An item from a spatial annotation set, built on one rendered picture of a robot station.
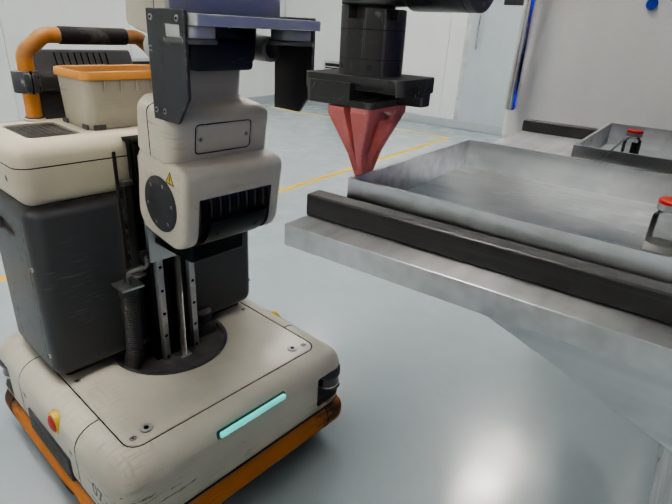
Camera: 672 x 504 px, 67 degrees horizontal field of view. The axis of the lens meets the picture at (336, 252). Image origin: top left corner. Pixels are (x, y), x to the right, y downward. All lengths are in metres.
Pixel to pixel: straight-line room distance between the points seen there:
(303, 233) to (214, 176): 0.51
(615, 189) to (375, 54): 0.31
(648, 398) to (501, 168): 0.32
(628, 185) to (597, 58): 0.72
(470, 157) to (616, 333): 0.38
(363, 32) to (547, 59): 0.90
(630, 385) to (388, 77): 0.31
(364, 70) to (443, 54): 5.98
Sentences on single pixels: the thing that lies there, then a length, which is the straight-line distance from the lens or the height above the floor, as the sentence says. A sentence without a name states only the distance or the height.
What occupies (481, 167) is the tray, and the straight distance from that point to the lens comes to 0.67.
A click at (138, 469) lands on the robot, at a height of 0.27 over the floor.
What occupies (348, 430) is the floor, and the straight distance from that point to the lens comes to 1.52.
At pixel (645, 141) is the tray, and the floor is 0.89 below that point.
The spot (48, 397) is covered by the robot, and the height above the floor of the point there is 0.27.
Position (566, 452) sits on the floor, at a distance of 1.63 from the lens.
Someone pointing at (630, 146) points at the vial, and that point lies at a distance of 0.81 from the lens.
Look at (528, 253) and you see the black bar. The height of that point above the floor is 0.90.
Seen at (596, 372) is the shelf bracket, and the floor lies 0.80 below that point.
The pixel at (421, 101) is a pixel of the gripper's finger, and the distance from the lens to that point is 0.48.
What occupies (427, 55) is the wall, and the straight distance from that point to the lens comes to 6.52.
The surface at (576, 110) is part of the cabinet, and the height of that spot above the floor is 0.89.
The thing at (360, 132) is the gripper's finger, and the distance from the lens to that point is 0.47.
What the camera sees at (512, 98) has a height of 0.91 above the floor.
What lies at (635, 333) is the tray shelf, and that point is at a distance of 0.35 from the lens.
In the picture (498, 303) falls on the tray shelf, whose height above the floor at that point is 0.87.
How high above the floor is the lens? 1.04
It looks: 24 degrees down
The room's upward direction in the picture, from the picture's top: 3 degrees clockwise
